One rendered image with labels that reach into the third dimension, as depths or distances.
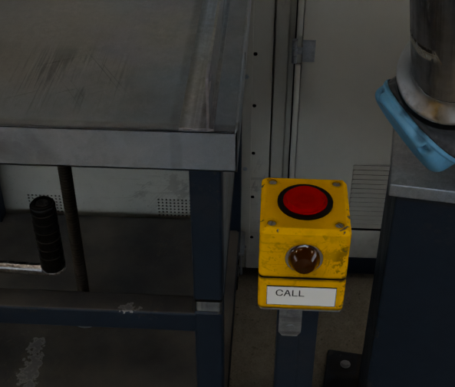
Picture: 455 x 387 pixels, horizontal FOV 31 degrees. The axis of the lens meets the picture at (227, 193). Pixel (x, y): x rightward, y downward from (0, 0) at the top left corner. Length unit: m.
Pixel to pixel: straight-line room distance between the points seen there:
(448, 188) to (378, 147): 0.73
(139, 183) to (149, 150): 0.90
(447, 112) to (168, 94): 0.34
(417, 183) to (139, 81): 0.37
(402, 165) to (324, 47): 0.60
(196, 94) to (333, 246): 0.34
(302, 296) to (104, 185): 1.15
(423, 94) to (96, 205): 1.19
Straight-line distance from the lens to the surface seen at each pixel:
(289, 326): 0.82
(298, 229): 0.71
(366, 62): 1.64
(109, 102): 0.99
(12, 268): 1.07
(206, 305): 1.14
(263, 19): 1.61
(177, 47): 1.10
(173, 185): 1.84
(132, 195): 1.87
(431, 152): 0.88
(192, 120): 0.94
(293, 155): 1.75
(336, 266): 0.74
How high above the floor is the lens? 1.36
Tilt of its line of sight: 38 degrees down
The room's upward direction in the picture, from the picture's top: straight up
